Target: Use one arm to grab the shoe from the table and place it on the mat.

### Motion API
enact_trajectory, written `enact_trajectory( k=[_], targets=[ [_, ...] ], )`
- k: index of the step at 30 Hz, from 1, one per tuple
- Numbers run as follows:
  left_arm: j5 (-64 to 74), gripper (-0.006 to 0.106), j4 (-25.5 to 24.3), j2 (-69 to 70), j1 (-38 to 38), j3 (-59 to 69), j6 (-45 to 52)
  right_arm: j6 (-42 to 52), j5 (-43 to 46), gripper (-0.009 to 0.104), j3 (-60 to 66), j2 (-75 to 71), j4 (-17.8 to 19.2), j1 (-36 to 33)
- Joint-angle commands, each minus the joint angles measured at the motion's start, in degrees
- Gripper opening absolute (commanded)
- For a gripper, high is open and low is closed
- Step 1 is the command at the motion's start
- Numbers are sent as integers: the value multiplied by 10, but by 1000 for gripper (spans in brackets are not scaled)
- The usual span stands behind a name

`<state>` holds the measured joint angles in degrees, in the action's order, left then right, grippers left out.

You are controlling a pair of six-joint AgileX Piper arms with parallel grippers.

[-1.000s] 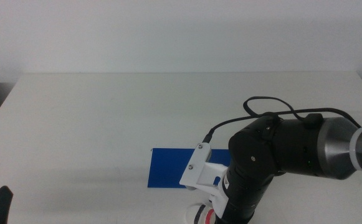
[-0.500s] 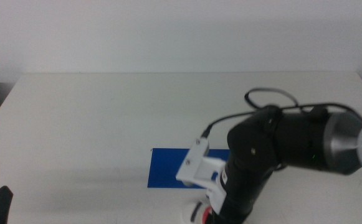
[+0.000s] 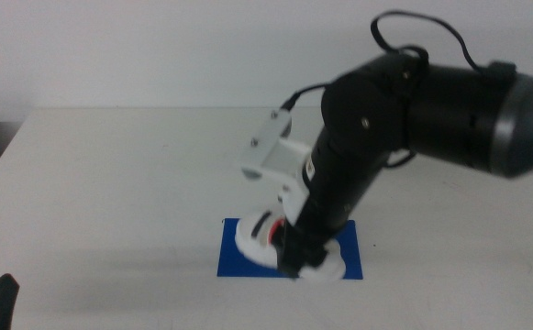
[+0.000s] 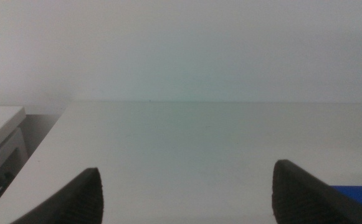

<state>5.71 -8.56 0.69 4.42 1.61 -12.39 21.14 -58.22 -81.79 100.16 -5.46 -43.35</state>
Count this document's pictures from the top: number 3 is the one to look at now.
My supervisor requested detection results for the black looping arm cable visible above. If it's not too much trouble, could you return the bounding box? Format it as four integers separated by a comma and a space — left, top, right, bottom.
370, 9, 517, 77

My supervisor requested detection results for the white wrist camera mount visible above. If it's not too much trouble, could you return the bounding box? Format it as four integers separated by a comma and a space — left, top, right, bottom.
239, 108, 314, 226

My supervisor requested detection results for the black camera cable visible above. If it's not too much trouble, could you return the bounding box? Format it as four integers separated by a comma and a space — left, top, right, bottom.
280, 82, 330, 112

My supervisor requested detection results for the blue rectangular mat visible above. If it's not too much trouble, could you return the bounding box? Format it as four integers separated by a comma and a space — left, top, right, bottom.
216, 217, 364, 281

